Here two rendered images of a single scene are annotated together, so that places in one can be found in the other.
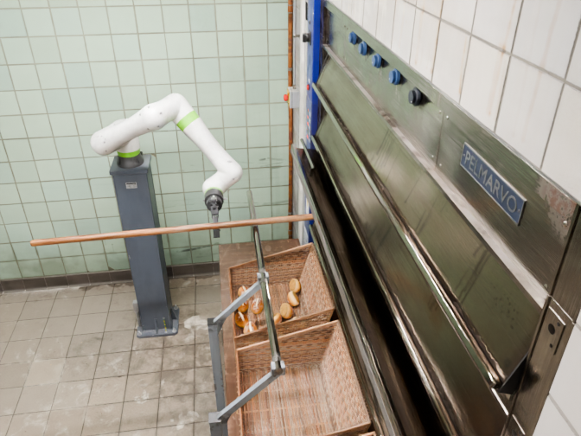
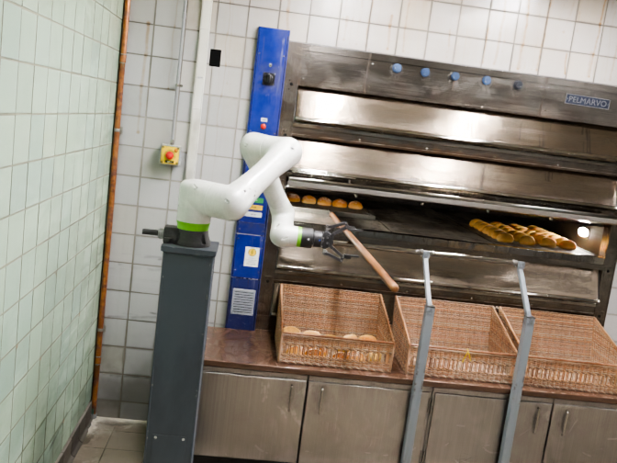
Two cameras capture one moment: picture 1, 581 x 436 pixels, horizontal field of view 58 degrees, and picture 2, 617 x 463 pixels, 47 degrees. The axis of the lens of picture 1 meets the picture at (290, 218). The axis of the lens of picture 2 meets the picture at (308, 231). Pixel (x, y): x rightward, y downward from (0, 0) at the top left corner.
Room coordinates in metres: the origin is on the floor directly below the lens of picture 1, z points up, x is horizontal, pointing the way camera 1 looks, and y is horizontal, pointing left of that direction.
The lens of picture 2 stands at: (2.09, 3.57, 1.73)
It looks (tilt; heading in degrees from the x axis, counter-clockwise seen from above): 9 degrees down; 273
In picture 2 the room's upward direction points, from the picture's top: 7 degrees clockwise
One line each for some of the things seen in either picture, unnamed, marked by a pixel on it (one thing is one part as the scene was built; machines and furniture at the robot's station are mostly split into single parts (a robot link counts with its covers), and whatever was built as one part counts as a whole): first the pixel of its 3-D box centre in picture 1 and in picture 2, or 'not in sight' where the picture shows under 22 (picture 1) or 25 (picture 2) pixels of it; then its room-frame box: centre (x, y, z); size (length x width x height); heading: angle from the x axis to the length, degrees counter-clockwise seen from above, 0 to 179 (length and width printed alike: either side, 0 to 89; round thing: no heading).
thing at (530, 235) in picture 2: not in sight; (520, 232); (1.02, -0.80, 1.21); 0.61 x 0.48 x 0.06; 98
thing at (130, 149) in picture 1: (124, 137); (197, 204); (2.65, 0.90, 1.36); 0.16 x 0.13 x 0.19; 155
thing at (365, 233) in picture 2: not in sight; (444, 242); (1.54, -0.30, 1.16); 1.80 x 0.06 x 0.04; 8
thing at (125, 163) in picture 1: (130, 153); (177, 234); (2.72, 0.90, 1.23); 0.26 x 0.15 x 0.06; 8
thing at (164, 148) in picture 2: (294, 97); (170, 154); (3.01, -0.02, 1.46); 0.10 x 0.07 x 0.10; 8
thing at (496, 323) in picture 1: (379, 144); (464, 124); (1.53, -0.28, 1.80); 1.79 x 0.11 x 0.19; 8
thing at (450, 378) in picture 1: (372, 215); (456, 174); (1.53, -0.28, 1.54); 1.79 x 0.11 x 0.19; 8
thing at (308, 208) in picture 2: not in sight; (326, 208); (2.21, -0.82, 1.20); 0.55 x 0.36 x 0.03; 10
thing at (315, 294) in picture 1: (277, 297); (332, 325); (2.08, 0.07, 0.72); 0.56 x 0.49 x 0.28; 9
